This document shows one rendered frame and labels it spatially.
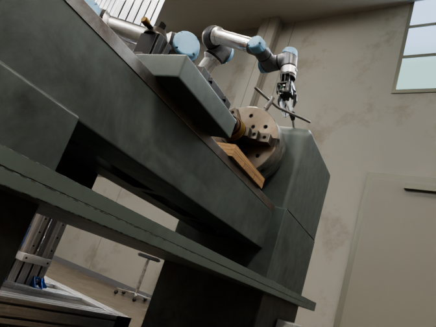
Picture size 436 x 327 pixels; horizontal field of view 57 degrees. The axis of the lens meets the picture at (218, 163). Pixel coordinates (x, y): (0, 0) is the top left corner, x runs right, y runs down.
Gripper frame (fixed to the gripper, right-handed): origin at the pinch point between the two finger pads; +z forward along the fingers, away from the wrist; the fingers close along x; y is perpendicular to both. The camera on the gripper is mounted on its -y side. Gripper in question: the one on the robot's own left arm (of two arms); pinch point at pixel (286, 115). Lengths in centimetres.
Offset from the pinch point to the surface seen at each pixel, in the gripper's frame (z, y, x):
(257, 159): 30.4, 18.7, -4.8
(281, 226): 54, 3, 3
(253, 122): 13.0, 18.8, -8.3
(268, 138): 23.1, 22.6, 0.6
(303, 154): 21.0, 1.4, 9.4
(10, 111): 69, 125, -2
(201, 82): 42, 90, 6
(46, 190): 80, 122, 6
